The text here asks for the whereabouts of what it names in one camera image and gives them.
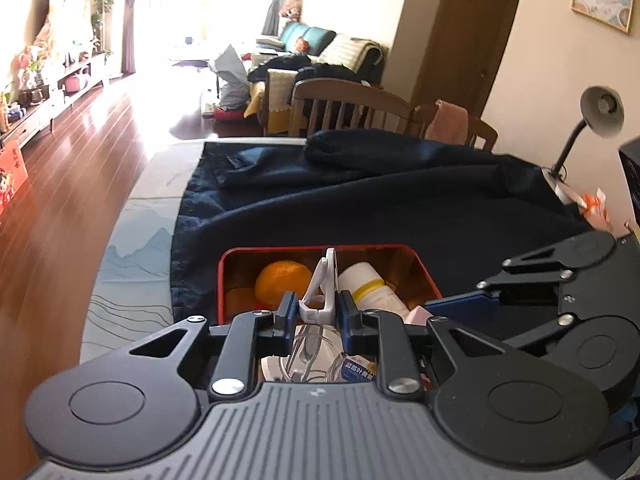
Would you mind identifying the yellow cloth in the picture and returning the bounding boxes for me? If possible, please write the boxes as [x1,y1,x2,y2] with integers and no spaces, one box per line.
[243,82,269,121]

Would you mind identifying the pink towel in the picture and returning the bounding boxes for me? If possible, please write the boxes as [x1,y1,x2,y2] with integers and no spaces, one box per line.
[424,100,470,145]

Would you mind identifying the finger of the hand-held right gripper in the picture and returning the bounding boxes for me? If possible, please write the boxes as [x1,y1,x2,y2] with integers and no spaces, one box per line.
[499,311,577,354]
[424,240,577,324]

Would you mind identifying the pink eraser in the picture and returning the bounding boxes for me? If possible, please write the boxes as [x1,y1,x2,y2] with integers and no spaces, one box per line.
[404,305,434,327]

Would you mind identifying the round white compact mirror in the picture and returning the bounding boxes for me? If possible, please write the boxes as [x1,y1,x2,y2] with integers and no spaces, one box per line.
[259,324,346,384]

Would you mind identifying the cream lace cloth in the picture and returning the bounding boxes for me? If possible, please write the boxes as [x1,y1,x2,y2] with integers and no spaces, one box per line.
[263,67,301,135]

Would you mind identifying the floral hanging quilt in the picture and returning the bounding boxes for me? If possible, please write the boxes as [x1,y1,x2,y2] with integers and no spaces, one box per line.
[32,0,94,56]

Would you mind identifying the navy blue cloth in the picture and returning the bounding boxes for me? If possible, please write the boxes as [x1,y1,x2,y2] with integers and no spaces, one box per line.
[170,128,609,332]

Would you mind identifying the brown wooden door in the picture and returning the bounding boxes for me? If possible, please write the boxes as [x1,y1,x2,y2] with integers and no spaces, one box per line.
[409,0,529,119]

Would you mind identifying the white standing air conditioner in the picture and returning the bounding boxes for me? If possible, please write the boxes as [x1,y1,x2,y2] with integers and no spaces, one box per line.
[107,0,130,79]

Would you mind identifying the orange gift box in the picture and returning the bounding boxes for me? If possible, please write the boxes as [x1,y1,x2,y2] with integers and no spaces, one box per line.
[0,138,29,216]

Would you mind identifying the wooden television cabinet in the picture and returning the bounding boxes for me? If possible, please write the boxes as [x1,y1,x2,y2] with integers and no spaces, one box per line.
[0,52,111,154]

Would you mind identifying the white sunglasses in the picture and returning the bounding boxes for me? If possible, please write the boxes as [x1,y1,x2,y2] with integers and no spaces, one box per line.
[298,247,341,326]

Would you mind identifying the orange white tissue pack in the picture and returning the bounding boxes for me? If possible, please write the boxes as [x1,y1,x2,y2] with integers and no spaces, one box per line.
[577,187,615,234]

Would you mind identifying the white bottle yellow label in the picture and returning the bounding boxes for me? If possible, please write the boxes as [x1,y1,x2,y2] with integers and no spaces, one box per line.
[337,261,411,319]

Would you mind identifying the grey mountain print table mat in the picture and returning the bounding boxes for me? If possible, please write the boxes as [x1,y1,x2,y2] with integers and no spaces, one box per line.
[79,138,226,362]

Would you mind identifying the clear plastic package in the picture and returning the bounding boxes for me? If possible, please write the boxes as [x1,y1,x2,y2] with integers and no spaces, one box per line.
[324,352,381,385]

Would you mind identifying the brown wooden chair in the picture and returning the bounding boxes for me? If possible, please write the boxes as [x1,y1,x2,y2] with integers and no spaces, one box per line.
[412,102,500,152]
[288,78,416,137]

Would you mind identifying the orange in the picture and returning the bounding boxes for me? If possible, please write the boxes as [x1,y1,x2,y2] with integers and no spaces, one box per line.
[254,260,315,311]

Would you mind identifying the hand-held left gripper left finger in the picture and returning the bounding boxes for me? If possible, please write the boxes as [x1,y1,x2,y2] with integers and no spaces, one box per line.
[102,291,297,402]

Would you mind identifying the grey blue paper bag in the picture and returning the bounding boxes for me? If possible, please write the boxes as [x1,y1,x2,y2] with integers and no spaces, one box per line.
[208,43,251,111]

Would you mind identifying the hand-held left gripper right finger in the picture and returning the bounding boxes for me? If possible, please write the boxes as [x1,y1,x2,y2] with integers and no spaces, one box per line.
[336,291,532,402]

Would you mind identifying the green potted plant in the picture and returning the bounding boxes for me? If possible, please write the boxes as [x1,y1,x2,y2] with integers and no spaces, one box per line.
[89,0,115,56]

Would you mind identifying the cream knitted blanket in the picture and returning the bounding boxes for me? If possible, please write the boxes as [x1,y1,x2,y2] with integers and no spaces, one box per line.
[319,33,381,74]

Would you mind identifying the white coffee table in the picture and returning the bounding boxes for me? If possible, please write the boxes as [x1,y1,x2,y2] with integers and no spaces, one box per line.
[167,42,221,69]

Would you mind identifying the grey desk lamp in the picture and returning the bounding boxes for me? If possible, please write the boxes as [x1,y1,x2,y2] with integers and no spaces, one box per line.
[542,85,626,197]

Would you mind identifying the teal sofa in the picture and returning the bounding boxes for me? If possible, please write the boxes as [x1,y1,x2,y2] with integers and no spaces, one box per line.
[257,20,389,86]

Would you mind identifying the black clothes heap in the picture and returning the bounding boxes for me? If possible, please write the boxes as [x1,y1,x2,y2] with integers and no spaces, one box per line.
[248,54,371,86]

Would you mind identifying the red tin box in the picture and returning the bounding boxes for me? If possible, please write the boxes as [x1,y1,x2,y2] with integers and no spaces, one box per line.
[217,243,444,387]

